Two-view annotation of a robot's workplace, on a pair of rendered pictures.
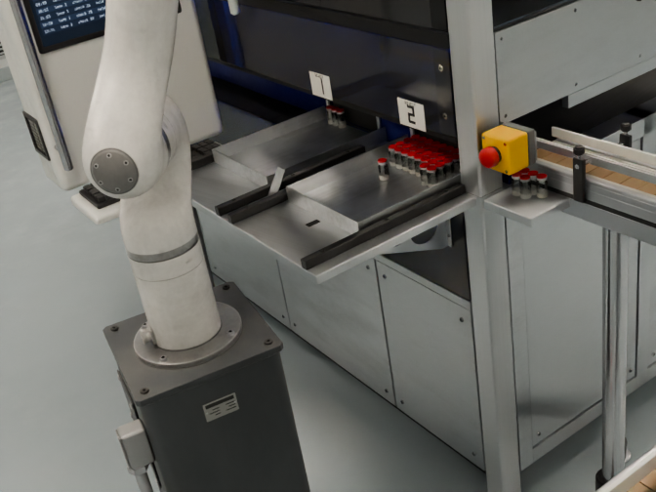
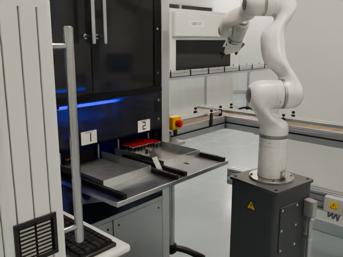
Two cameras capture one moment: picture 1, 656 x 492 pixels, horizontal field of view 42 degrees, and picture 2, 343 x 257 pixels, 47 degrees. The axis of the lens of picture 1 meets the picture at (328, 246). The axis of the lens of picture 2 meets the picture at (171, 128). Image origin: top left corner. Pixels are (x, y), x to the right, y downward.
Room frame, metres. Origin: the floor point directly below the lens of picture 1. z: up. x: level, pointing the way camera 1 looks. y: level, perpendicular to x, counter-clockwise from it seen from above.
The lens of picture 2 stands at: (2.17, 1.70, 1.44)
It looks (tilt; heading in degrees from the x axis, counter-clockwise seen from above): 13 degrees down; 253
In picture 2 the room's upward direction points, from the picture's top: straight up
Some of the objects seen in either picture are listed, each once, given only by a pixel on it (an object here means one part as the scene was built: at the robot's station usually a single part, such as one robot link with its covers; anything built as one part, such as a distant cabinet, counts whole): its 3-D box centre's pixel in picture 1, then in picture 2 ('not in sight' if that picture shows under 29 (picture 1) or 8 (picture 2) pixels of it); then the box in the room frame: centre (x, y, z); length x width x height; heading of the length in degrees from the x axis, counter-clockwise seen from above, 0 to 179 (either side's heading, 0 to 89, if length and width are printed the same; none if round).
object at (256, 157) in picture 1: (299, 144); (102, 168); (1.96, 0.03, 0.90); 0.34 x 0.26 x 0.04; 120
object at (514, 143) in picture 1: (508, 148); (172, 122); (1.52, -0.37, 1.00); 0.08 x 0.07 x 0.07; 120
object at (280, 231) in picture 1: (315, 184); (142, 168); (1.78, 0.00, 0.87); 0.70 x 0.48 x 0.02; 30
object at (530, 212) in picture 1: (531, 200); (169, 142); (1.52, -0.42, 0.87); 0.14 x 0.13 x 0.02; 120
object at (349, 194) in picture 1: (385, 182); (156, 152); (1.67, -0.14, 0.90); 0.34 x 0.26 x 0.04; 120
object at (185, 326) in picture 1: (176, 291); (272, 157); (1.27, 0.27, 0.95); 0.19 x 0.19 x 0.18
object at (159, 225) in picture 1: (149, 169); (267, 108); (1.30, 0.26, 1.16); 0.19 x 0.12 x 0.24; 170
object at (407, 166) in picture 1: (416, 164); (144, 147); (1.72, -0.22, 0.91); 0.18 x 0.02 x 0.05; 30
